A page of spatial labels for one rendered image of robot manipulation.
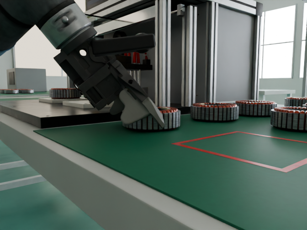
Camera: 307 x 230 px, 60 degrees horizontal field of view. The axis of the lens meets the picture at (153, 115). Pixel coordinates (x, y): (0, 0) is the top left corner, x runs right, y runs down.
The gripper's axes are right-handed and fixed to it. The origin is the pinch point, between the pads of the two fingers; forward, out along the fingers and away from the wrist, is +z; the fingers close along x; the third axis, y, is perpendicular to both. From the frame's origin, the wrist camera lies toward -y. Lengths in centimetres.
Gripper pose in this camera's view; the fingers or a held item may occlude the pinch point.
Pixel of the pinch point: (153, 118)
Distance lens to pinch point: 51.8
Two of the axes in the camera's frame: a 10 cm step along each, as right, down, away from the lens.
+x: 3.2, 1.3, -9.4
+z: 5.8, 7.6, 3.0
